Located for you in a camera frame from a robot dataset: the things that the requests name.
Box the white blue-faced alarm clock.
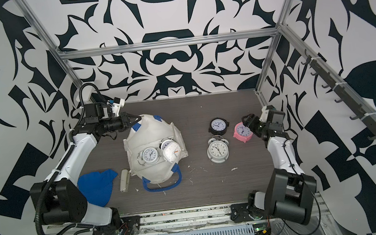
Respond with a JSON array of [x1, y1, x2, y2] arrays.
[[160, 138, 174, 150]]

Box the black round alarm clock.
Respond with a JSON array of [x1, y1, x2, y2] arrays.
[[208, 117, 229, 136]]

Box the white round alarm clock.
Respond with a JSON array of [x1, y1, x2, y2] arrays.
[[207, 135, 230, 164]]

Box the small white alarm clock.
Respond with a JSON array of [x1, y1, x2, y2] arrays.
[[137, 147, 160, 166]]

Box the white square alarm clock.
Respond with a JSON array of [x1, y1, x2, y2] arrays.
[[162, 141, 182, 163]]

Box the small beige stapler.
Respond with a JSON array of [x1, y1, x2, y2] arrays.
[[119, 169, 131, 193]]

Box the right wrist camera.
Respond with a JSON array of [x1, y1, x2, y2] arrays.
[[259, 105, 275, 123]]

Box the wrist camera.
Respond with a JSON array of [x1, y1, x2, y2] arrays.
[[259, 105, 275, 123], [107, 97, 125, 117]]

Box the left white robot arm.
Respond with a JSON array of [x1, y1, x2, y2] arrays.
[[30, 97, 141, 235]]

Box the grey wall hook rail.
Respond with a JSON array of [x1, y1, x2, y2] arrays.
[[303, 51, 376, 141]]

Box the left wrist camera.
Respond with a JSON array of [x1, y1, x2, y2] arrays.
[[107, 97, 125, 117]]

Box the white canvas bag blue handles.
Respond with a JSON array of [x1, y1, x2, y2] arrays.
[[124, 114, 188, 193]]

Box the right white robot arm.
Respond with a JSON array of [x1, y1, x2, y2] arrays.
[[242, 105, 317, 225]]

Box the pink alarm clock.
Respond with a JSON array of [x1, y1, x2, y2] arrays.
[[233, 122, 253, 143]]

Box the blue cloth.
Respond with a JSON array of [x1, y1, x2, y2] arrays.
[[77, 169, 118, 207]]

